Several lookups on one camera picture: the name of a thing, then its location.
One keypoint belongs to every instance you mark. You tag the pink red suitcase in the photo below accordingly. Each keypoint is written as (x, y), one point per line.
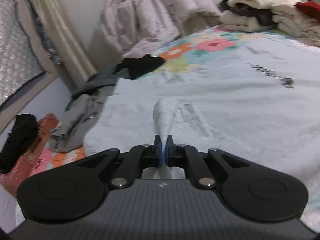
(22, 169)

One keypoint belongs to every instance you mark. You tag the black folded clothes on suitcase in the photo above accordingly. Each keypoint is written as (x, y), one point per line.
(23, 134)

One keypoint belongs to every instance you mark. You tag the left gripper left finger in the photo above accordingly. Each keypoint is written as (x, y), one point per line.
(134, 163)

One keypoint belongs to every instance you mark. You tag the silver quilted window cover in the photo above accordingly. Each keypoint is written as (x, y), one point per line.
(19, 64)

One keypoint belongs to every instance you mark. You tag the light grey sweatshirt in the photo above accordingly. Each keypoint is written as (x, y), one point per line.
(212, 99)

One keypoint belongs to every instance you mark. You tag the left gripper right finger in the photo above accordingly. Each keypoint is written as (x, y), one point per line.
(189, 159)

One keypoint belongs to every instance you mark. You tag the pink floral blanket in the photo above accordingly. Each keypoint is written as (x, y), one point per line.
(137, 27)

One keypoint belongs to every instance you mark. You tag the red folded garment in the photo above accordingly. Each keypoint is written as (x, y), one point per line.
(310, 8)

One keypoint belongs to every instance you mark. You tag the floral bed quilt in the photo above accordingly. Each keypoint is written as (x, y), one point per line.
(195, 50)

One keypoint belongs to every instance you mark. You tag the dark grey garment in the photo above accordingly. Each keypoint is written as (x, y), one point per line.
(95, 82)

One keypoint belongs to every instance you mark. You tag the white folded clothes pile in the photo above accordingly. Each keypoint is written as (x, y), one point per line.
(260, 15)

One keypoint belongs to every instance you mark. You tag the grey polo shirt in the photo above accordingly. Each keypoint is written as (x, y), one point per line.
(78, 120)

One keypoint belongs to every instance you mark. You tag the beige curtain right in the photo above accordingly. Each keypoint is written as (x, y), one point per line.
(61, 32)

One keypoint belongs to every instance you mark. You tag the black garment on bed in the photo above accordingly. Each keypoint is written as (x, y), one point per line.
(132, 69)

